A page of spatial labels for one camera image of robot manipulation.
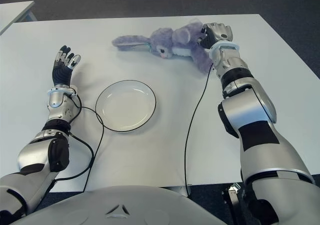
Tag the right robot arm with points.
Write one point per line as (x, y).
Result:
(250, 110)

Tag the white plate black rim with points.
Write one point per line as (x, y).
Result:
(125, 105)

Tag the silver robot torso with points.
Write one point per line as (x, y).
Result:
(125, 205)

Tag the white table leg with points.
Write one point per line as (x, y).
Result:
(181, 190)

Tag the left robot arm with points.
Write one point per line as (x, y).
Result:
(57, 105)

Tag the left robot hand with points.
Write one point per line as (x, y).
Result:
(61, 72)

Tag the white side table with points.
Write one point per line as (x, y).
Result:
(12, 15)

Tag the purple plush rabbit doll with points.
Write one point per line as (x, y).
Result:
(180, 37)

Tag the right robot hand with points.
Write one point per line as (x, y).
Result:
(217, 32)

